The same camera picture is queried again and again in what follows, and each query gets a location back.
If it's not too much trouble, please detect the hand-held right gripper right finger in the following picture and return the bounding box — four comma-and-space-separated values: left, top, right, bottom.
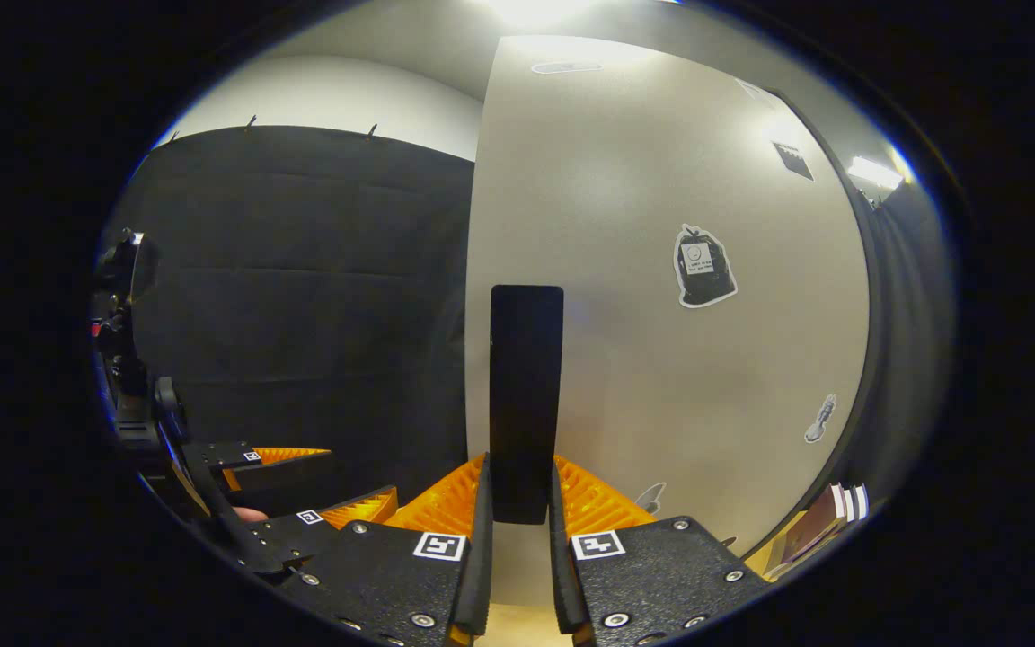
549, 454, 772, 647

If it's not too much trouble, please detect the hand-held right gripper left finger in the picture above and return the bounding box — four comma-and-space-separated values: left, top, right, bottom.
288, 454, 493, 647

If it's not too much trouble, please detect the black door handle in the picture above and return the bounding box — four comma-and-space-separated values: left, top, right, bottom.
490, 285, 565, 526

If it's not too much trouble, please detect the white cabinet door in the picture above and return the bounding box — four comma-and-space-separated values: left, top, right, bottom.
464, 34, 871, 607

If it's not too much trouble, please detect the black backdrop cloth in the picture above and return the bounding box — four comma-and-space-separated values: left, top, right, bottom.
109, 124, 475, 540

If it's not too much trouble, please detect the small ceiling light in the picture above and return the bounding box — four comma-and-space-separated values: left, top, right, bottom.
845, 156, 902, 191

